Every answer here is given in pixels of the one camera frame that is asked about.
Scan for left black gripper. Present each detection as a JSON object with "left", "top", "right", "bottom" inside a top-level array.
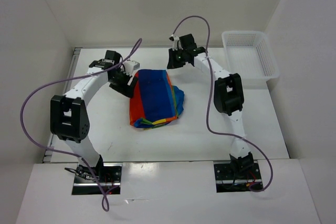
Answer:
[{"left": 109, "top": 68, "right": 139, "bottom": 99}]

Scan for rainbow striped shorts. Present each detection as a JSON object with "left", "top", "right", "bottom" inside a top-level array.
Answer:
[{"left": 129, "top": 69, "right": 185, "bottom": 129}]

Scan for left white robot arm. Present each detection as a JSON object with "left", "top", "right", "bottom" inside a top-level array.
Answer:
[{"left": 50, "top": 50, "right": 140, "bottom": 182}]

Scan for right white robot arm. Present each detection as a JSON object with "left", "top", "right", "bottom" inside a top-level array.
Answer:
[{"left": 167, "top": 34, "right": 254, "bottom": 178}]

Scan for white plastic basket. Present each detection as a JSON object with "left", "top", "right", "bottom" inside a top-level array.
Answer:
[{"left": 222, "top": 30, "right": 280, "bottom": 82}]

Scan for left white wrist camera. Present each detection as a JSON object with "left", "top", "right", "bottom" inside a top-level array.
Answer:
[{"left": 122, "top": 60, "right": 140, "bottom": 76}]

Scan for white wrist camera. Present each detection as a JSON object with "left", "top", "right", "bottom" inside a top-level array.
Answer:
[
  {"left": 122, "top": 60, "right": 140, "bottom": 76},
  {"left": 169, "top": 34, "right": 182, "bottom": 51}
]

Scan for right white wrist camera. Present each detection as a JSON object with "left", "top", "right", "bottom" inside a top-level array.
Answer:
[{"left": 169, "top": 34, "right": 182, "bottom": 51}]

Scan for aluminium table edge rail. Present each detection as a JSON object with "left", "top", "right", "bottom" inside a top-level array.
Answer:
[{"left": 44, "top": 47, "right": 82, "bottom": 162}]

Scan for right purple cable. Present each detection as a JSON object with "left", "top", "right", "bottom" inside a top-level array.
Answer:
[{"left": 173, "top": 16, "right": 274, "bottom": 192}]

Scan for purple cable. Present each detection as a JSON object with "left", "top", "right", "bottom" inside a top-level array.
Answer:
[
  {"left": 173, "top": 16, "right": 274, "bottom": 192},
  {"left": 20, "top": 38, "right": 143, "bottom": 212}
]

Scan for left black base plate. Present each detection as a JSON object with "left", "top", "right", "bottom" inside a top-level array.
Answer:
[{"left": 65, "top": 164, "right": 122, "bottom": 196}]

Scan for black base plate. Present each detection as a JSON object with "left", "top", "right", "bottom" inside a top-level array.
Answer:
[
  {"left": 214, "top": 161, "right": 263, "bottom": 193},
  {"left": 65, "top": 164, "right": 122, "bottom": 196}
]

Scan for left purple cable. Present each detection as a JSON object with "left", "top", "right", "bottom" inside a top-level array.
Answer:
[{"left": 20, "top": 38, "right": 143, "bottom": 212}]

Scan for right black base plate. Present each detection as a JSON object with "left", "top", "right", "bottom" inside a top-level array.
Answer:
[{"left": 214, "top": 161, "right": 263, "bottom": 193}]

